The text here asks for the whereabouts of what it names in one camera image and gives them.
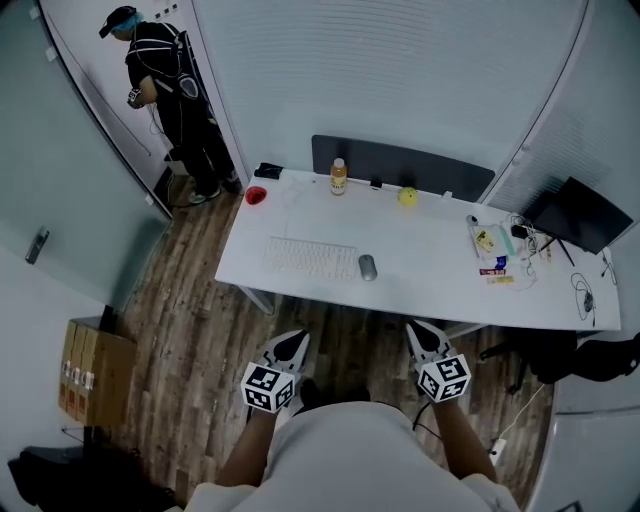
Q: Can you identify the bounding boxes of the black bag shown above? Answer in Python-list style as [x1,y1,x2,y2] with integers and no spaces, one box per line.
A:
[7,445,176,512]

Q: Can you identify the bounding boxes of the person's right forearm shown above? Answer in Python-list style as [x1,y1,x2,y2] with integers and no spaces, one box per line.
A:
[431,399,499,485]

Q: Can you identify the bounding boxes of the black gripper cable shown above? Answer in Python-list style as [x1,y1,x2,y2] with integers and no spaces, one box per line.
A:
[411,399,444,442]

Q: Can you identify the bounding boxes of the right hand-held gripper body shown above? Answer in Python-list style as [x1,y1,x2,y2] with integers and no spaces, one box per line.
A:
[412,327,473,404]

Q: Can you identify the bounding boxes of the person's dark legs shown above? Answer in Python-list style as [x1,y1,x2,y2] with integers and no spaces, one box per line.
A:
[298,378,372,416]

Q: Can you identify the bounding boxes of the white power cable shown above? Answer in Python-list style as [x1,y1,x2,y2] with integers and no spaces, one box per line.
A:
[498,382,547,442]

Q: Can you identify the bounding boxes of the thin white cable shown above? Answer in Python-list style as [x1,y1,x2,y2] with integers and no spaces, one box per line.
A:
[513,248,540,292]

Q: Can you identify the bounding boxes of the metal door handle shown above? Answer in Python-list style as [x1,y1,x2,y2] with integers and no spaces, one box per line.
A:
[24,226,51,266]

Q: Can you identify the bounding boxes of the person's white shirt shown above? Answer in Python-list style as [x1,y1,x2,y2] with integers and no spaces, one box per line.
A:
[184,402,521,512]

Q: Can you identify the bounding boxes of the grey bin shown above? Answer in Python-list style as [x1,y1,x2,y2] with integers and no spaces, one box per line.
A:
[163,152,190,177]

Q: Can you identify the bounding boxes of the dark grey desk divider panel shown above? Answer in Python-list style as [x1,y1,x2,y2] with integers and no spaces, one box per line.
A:
[311,134,497,204]

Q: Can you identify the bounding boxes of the black office chair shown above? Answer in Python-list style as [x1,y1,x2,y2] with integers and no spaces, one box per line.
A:
[478,331,640,397]

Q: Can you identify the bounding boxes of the brown cardboard box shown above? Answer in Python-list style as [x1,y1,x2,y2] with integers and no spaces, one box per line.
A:
[58,319,78,412]
[68,322,89,419]
[79,324,138,427]

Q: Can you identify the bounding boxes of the black earphone cable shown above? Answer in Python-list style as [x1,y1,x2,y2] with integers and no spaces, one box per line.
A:
[570,272,599,327]

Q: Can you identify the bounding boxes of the black monitor cable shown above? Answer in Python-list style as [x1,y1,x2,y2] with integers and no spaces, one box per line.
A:
[599,246,619,287]

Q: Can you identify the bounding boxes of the person's left forearm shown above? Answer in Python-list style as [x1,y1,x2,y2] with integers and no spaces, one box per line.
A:
[217,411,279,490]

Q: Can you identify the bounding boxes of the orange juice bottle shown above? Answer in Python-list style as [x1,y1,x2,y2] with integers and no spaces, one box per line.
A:
[329,157,349,197]

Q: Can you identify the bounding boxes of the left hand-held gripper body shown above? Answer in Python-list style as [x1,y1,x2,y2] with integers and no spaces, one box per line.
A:
[240,334,305,414]

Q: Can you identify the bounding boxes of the clear plastic bag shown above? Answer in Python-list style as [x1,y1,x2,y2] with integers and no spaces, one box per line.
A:
[279,177,307,212]

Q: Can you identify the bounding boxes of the white keyboard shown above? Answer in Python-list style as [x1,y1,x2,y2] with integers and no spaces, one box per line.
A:
[263,236,359,281]

